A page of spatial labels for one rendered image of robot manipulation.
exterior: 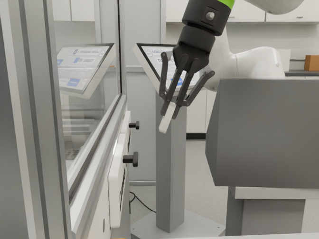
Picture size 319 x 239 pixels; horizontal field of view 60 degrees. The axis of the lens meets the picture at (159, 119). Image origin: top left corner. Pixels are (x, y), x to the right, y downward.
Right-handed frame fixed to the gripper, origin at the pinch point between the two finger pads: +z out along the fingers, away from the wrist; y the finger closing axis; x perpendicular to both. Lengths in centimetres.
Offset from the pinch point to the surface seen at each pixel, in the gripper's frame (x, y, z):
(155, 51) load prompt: 88, -4, -15
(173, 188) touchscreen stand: 93, 35, 57
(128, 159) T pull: -0.9, -5.1, 12.3
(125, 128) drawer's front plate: 19.8, -7.6, 11.1
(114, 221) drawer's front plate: -14.0, -4.6, 20.2
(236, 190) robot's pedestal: 12.4, 29.6, 16.5
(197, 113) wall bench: 288, 84, 34
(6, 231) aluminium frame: -46.6, -14.3, 1.3
